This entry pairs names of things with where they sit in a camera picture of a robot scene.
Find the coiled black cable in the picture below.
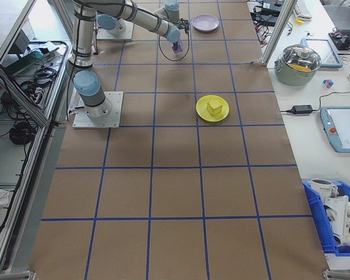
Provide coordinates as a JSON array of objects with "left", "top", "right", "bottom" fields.
[{"left": 9, "top": 121, "right": 36, "bottom": 146}]

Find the black box with white label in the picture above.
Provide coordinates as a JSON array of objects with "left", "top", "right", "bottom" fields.
[{"left": 261, "top": 1, "right": 282, "bottom": 15}]

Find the black power adapter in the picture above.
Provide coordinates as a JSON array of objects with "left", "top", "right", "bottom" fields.
[{"left": 291, "top": 104, "right": 314, "bottom": 115}]

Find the yellow foam block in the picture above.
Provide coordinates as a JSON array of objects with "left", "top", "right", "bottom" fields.
[{"left": 206, "top": 100, "right": 224, "bottom": 116}]

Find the aluminium profile post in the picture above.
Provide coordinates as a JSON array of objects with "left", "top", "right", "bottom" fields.
[{"left": 261, "top": 0, "right": 299, "bottom": 67}]

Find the grey-blue teach pendant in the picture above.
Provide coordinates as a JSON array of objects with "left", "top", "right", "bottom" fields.
[
  {"left": 300, "top": 37, "right": 344, "bottom": 69},
  {"left": 320, "top": 106, "right": 350, "bottom": 153}
]

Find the black cable tangle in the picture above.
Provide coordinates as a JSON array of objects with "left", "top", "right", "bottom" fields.
[{"left": 19, "top": 65, "right": 62, "bottom": 97}]

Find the white power strip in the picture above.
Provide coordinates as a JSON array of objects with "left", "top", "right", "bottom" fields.
[{"left": 28, "top": 86, "right": 47, "bottom": 103}]

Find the black adapter cable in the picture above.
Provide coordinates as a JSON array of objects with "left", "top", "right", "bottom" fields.
[{"left": 280, "top": 92, "right": 350, "bottom": 114}]

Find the yellow plate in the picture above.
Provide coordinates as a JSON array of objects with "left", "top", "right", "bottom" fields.
[{"left": 195, "top": 94, "right": 230, "bottom": 123}]

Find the tangle of thin wires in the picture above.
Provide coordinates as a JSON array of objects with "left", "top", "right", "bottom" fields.
[{"left": 254, "top": 24, "right": 272, "bottom": 45}]

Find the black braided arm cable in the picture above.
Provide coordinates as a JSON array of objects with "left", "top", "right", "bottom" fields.
[{"left": 157, "top": 27, "right": 191, "bottom": 62}]

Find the V-shaped metal bar frame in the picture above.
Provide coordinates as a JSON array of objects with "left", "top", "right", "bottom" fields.
[{"left": 0, "top": 0, "right": 76, "bottom": 275}]

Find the grey office chair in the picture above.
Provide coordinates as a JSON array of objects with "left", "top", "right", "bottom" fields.
[{"left": 322, "top": 0, "right": 350, "bottom": 30}]

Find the grey pot with glass lid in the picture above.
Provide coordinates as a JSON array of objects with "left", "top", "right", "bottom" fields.
[{"left": 274, "top": 43, "right": 322, "bottom": 87}]

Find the blue plastic bin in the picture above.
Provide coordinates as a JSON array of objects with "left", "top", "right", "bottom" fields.
[{"left": 302, "top": 180, "right": 350, "bottom": 255}]

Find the purple plate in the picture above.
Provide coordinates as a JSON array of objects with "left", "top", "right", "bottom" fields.
[{"left": 191, "top": 14, "right": 221, "bottom": 33}]

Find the dark small monitor box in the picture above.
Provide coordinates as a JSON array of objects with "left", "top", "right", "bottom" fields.
[{"left": 13, "top": 30, "right": 30, "bottom": 54}]

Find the black electronics box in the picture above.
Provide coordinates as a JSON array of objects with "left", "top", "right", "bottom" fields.
[{"left": 257, "top": 14, "right": 277, "bottom": 26}]

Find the white flat plastic bracket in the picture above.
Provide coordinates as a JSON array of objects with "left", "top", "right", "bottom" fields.
[{"left": 323, "top": 194, "right": 350, "bottom": 239}]

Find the white square base plate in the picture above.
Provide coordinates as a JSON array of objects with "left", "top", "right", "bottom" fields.
[
  {"left": 72, "top": 91, "right": 124, "bottom": 130},
  {"left": 96, "top": 17, "right": 135, "bottom": 41}
]

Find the white printed mug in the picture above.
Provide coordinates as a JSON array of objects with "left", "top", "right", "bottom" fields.
[{"left": 310, "top": 178, "right": 338, "bottom": 202}]

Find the white keyboard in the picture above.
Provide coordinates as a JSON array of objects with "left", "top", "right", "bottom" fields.
[{"left": 293, "top": 0, "right": 313, "bottom": 22}]

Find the green board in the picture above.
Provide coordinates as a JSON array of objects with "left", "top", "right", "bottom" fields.
[{"left": 6, "top": 46, "right": 61, "bottom": 75}]

